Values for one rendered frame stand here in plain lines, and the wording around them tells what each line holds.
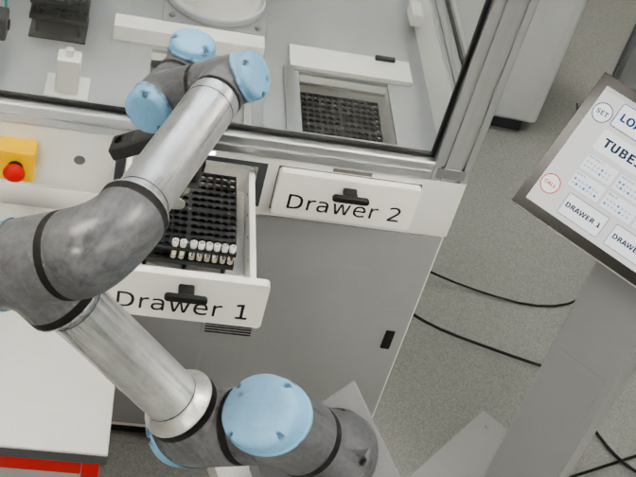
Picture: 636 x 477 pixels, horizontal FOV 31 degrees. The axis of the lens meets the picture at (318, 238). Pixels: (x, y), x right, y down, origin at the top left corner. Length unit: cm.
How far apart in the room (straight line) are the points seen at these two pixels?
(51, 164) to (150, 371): 77
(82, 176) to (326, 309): 63
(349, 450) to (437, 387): 150
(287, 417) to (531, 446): 123
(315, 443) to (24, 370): 60
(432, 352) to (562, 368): 79
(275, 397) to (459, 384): 166
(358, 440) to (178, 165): 52
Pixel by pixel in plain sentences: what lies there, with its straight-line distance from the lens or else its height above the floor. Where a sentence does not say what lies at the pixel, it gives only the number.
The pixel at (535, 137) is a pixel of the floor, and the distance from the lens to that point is 429.
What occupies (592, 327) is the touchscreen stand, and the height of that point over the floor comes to 72.
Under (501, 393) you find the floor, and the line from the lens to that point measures 329.
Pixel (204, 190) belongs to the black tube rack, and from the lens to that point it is 221.
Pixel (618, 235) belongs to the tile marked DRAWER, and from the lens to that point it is 227.
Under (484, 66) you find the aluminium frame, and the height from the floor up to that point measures 123.
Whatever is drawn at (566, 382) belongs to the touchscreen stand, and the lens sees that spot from 260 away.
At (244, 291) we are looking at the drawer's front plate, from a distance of 201.
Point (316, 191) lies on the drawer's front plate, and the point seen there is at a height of 89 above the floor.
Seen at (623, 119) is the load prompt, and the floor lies 115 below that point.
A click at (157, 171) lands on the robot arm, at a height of 138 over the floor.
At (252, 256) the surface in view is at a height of 89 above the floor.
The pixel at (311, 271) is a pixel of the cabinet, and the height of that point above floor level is 65.
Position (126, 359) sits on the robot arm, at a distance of 159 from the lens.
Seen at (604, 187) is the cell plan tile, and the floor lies 105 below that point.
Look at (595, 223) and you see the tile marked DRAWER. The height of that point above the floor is 100.
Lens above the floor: 232
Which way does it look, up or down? 41 degrees down
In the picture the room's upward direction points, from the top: 16 degrees clockwise
